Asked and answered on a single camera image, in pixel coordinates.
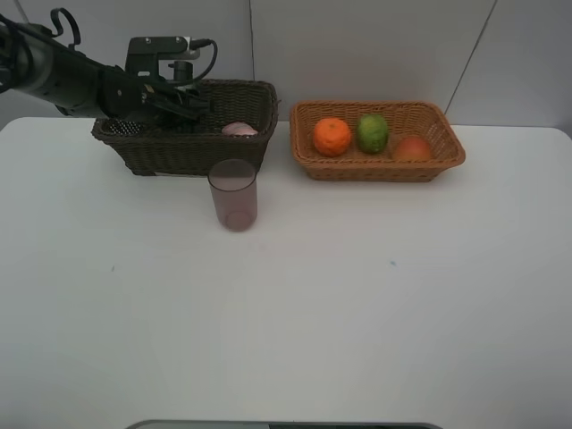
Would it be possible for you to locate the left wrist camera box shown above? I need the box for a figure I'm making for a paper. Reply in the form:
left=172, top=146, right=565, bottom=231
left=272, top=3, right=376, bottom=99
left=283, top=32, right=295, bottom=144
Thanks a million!
left=125, top=36, right=200, bottom=79

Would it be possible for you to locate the translucent pink plastic cup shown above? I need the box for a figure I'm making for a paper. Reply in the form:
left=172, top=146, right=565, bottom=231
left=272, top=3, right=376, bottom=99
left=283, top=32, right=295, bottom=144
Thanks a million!
left=207, top=159, right=257, bottom=232

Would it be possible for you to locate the orange wicker basket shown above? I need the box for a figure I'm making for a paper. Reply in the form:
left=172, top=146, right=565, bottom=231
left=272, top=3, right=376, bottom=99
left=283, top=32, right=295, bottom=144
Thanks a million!
left=290, top=100, right=466, bottom=182

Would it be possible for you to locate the dark green bottle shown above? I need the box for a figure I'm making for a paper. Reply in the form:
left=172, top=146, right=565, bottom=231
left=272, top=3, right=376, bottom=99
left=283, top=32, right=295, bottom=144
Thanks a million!
left=168, top=59, right=215, bottom=133

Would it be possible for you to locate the orange mandarin fruit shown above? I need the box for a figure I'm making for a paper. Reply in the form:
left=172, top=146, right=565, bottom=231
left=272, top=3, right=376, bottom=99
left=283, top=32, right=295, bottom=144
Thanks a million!
left=313, top=117, right=352, bottom=157

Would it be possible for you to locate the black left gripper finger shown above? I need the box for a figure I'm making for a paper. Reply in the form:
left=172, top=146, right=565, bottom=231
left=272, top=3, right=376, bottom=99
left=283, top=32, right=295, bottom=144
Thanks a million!
left=145, top=87, right=210, bottom=112
left=144, top=100, right=208, bottom=122

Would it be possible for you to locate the green lime fruit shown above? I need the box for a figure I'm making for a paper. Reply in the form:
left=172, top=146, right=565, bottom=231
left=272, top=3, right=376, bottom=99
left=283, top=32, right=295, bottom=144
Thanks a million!
left=356, top=114, right=389, bottom=154

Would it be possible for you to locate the red yellow peach fruit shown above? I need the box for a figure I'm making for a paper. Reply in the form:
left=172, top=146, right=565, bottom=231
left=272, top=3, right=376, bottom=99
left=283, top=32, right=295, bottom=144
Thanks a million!
left=392, top=136, right=433, bottom=162

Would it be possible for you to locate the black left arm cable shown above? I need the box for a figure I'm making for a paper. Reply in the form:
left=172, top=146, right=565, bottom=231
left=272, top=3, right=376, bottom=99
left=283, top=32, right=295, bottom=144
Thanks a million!
left=0, top=7, right=219, bottom=84

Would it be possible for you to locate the dark brown wicker basket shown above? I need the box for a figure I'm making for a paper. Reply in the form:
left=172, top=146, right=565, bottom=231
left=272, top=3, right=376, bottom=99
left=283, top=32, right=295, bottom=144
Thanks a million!
left=92, top=80, right=279, bottom=176

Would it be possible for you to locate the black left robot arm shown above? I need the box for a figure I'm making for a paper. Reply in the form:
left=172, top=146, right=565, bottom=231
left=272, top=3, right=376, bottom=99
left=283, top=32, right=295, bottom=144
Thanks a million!
left=1, top=17, right=211, bottom=123

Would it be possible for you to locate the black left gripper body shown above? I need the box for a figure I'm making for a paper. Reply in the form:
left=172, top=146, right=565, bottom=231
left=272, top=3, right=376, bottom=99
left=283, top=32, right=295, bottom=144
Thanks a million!
left=97, top=65, right=172, bottom=123

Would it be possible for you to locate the pink spray bottle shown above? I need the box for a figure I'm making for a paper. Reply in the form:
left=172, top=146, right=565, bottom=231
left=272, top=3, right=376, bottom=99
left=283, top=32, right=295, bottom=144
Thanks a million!
left=222, top=122, right=258, bottom=136

